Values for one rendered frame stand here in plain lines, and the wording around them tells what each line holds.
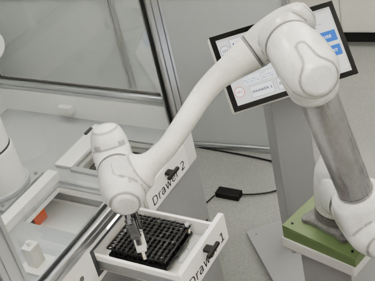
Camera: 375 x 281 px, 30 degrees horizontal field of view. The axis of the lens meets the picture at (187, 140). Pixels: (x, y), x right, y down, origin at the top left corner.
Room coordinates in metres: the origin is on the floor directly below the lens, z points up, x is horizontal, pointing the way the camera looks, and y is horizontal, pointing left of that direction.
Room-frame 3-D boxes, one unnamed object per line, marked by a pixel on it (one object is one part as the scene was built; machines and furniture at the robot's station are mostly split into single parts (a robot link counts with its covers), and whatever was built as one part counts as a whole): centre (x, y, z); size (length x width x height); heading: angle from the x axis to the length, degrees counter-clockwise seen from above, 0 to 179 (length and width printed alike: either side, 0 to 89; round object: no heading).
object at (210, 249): (1.62, 0.01, 0.91); 0.07 x 0.04 x 0.01; 144
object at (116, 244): (1.75, 0.19, 0.87); 0.22 x 0.18 x 0.06; 54
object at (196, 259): (1.63, 0.03, 0.87); 0.29 x 0.02 x 0.11; 144
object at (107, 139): (1.60, 0.21, 1.35); 0.13 x 0.11 x 0.16; 6
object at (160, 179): (2.07, 0.11, 0.87); 0.29 x 0.02 x 0.11; 144
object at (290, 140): (2.42, -0.44, 0.51); 0.50 x 0.45 x 1.02; 8
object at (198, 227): (1.75, 0.20, 0.86); 0.40 x 0.26 x 0.06; 54
